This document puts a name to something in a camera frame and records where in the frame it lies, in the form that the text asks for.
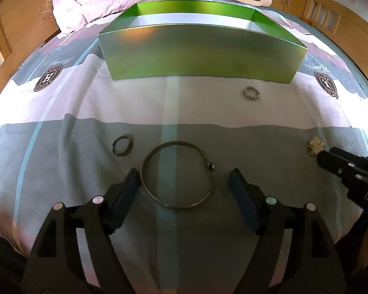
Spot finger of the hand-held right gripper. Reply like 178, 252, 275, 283
317, 151, 361, 188
329, 147, 368, 169

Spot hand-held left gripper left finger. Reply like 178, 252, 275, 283
21, 168, 142, 294

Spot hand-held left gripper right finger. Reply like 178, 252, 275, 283
229, 168, 348, 294

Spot gold flower brooch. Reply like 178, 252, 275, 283
307, 137, 326, 158

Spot silver metal bangle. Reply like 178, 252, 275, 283
140, 141, 217, 210

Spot green cardboard box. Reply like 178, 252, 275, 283
97, 0, 308, 84

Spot striped bed sheet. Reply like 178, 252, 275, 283
0, 3, 368, 294

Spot wooden bed footboard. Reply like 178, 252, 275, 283
303, 0, 368, 87

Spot wooden slatted bed headboard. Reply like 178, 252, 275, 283
0, 0, 62, 106

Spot dark metal ring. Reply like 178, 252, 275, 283
112, 135, 135, 158

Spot spiky silver ring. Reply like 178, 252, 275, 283
243, 86, 262, 102

